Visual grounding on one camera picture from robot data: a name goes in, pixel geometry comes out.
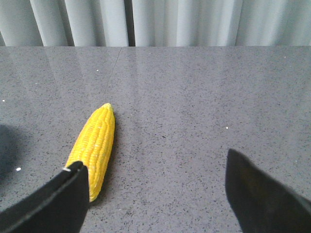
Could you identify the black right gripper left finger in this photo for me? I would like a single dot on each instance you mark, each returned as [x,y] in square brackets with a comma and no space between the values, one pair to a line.
[60,206]

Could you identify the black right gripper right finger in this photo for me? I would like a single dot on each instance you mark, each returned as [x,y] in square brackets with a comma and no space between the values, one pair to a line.
[262,204]

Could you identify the yellow corn cob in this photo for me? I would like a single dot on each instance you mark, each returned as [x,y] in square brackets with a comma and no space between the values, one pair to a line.
[93,147]

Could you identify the white pleated curtain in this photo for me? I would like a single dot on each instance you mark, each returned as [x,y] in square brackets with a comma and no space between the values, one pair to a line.
[146,23]

